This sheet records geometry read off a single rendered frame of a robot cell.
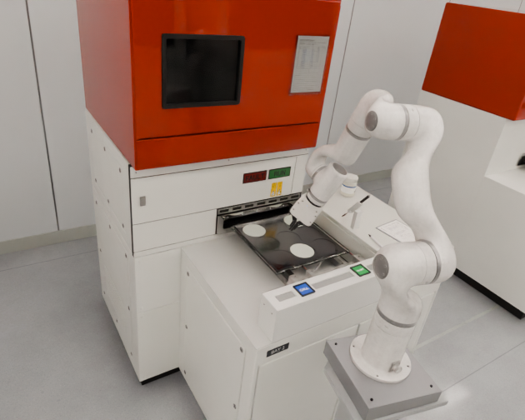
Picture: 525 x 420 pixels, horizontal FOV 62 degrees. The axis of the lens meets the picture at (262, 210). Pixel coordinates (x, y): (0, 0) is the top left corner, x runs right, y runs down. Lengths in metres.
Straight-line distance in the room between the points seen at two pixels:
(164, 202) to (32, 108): 1.51
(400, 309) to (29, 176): 2.55
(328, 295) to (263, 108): 0.74
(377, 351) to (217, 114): 0.96
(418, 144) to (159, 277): 1.19
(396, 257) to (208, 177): 0.89
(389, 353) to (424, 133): 0.64
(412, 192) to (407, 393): 0.58
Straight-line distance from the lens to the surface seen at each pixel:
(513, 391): 2.96
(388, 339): 1.35
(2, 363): 2.69
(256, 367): 1.54
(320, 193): 1.61
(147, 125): 1.53
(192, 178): 1.74
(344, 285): 1.56
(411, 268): 1.18
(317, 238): 1.89
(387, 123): 1.20
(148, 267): 1.88
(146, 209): 1.73
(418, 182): 1.22
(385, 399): 1.37
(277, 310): 1.40
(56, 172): 3.22
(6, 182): 3.21
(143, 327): 2.09
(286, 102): 1.77
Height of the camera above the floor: 1.89
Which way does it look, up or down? 29 degrees down
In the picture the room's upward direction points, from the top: 7 degrees clockwise
